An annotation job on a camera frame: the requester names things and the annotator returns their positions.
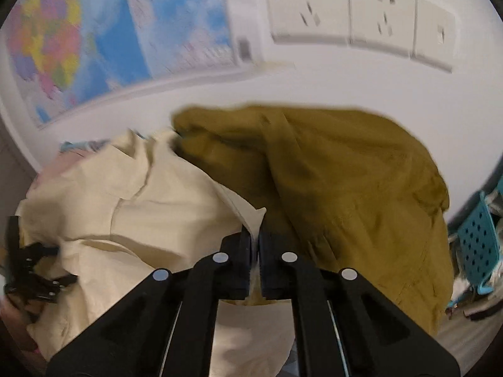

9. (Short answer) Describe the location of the cream yellow garment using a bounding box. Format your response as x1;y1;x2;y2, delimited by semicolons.
16;128;297;377

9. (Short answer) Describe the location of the olive brown garment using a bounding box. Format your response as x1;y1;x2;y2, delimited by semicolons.
172;105;454;335

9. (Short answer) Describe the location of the white wall socket left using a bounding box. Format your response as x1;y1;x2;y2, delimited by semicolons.
267;0;350;43

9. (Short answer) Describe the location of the colourful wall map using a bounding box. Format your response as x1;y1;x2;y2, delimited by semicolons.
3;0;238;127

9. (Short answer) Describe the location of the white wall socket middle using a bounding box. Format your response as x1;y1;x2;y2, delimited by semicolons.
350;0;416;56

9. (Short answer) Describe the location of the person's left hand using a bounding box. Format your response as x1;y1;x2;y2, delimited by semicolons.
1;296;40;354

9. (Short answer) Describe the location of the white wall socket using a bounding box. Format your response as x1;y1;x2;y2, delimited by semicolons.
350;0;416;56
267;0;350;43

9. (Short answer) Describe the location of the pink folded garment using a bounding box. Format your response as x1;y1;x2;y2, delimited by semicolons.
30;141;107;191

